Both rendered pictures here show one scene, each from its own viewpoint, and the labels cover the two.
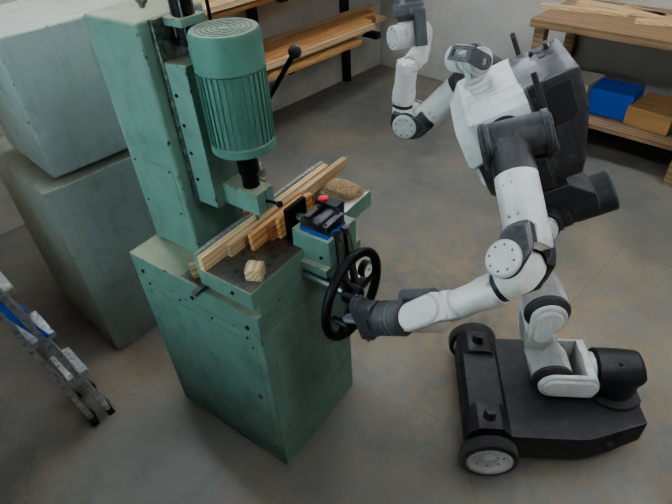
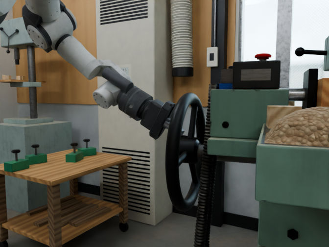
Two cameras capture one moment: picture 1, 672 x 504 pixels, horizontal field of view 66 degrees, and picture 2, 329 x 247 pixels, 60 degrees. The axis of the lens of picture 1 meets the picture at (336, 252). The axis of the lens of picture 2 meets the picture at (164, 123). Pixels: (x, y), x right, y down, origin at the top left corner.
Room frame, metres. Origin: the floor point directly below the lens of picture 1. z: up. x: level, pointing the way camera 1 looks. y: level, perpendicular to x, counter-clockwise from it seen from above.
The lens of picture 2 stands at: (1.73, -0.30, 0.95)
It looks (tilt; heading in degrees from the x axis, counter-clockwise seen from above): 6 degrees down; 163
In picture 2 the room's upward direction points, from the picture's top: straight up
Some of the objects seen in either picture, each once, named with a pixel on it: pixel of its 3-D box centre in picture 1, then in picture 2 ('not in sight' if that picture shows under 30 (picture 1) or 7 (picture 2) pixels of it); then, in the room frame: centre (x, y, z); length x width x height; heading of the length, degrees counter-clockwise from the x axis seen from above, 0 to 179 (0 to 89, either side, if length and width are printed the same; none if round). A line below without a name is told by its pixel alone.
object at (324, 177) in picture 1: (292, 201); not in sight; (1.42, 0.13, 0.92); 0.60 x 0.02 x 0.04; 142
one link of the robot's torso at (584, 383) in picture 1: (562, 367); not in sight; (1.17, -0.80, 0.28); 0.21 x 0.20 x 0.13; 82
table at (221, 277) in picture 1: (303, 238); (294, 135); (1.28, 0.10, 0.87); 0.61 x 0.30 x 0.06; 142
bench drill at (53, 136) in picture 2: not in sight; (34, 112); (-0.97, -0.66, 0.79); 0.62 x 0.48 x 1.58; 45
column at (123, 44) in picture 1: (175, 134); not in sight; (1.46, 0.46, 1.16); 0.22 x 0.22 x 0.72; 52
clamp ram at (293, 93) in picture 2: (303, 218); (292, 94); (1.28, 0.09, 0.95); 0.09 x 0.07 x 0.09; 142
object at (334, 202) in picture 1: (324, 215); (249, 75); (1.23, 0.02, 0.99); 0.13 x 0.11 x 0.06; 142
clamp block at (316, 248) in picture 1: (324, 235); (249, 111); (1.23, 0.03, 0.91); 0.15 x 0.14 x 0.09; 142
